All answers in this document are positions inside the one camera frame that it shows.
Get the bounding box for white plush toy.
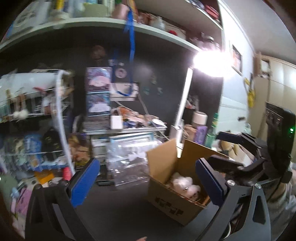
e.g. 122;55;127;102
169;172;201;201

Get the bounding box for red pink bottle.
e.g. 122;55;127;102
62;167;72;181

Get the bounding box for portrait picture book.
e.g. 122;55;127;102
68;133;91;167

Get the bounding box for brown cardboard box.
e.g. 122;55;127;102
147;140;217;226

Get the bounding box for orange small box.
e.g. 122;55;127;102
34;170;55;185

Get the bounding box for clear zip plastic bag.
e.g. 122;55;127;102
107;138;162;189

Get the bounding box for blue snack package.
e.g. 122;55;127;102
24;133;42;172

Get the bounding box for pink book box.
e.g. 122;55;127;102
11;188;32;217

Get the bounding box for yellow hanging bag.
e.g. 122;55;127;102
244;73;256;108

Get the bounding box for beige wardrobe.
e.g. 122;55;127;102
248;53;295;141

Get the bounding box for stacked plush toy boxes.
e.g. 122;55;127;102
85;67;112;116

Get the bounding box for white desk lamp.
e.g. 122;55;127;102
169;53;232;142

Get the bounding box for white wire shelf rack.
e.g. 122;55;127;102
1;69;75;175

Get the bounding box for blue lanyard strap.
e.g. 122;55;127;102
113;6;137;98

